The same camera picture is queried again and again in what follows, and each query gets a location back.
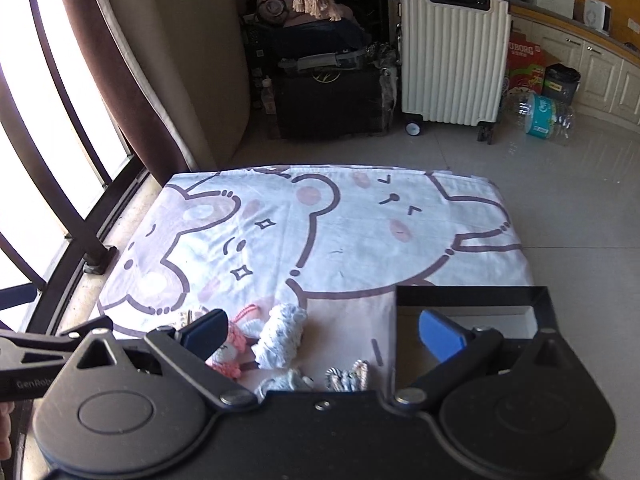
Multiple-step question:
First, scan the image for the pink crochet bunny doll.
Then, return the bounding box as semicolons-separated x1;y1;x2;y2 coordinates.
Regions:
206;304;265;379

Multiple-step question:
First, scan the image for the white crochet yarn bundle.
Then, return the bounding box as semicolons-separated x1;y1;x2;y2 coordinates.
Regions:
252;304;307;370

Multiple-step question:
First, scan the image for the grey blue crochet elephant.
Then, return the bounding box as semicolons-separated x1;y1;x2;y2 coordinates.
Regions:
255;368;314;402

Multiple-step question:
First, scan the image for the person's left hand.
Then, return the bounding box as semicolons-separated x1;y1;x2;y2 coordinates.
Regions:
0;401;15;462

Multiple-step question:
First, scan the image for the black cardboard box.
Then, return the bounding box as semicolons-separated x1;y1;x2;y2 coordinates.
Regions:
392;284;557;391

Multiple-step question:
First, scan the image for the black window railing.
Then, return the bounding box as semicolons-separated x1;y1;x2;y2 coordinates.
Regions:
1;0;148;332

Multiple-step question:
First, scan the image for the cartoon bear bed sheet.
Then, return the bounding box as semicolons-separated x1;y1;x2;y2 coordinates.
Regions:
96;165;533;392

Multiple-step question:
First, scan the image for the water bottle pack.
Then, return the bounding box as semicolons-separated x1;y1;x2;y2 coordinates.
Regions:
506;91;575;145

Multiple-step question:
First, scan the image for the black trash bin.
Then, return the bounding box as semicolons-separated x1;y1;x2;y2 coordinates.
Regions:
541;63;582;105

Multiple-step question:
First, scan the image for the brown curtain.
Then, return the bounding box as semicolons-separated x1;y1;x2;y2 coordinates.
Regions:
63;0;250;183

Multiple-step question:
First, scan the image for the red cardboard box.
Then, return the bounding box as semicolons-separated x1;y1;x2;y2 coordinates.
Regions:
506;32;546;93

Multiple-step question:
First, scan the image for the black luggage bag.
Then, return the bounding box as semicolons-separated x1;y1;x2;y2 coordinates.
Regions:
244;16;398;142

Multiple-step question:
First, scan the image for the white ribbed suitcase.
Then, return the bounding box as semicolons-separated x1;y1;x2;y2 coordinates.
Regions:
397;0;512;144

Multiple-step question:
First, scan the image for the white cabinet row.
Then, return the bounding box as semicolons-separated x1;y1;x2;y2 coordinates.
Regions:
511;3;639;132

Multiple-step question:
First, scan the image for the pink plush bag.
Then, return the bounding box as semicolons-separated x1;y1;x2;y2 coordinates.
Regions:
255;0;354;28

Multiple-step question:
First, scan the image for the white air purifier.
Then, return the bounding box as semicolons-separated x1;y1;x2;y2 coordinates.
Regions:
584;0;612;35

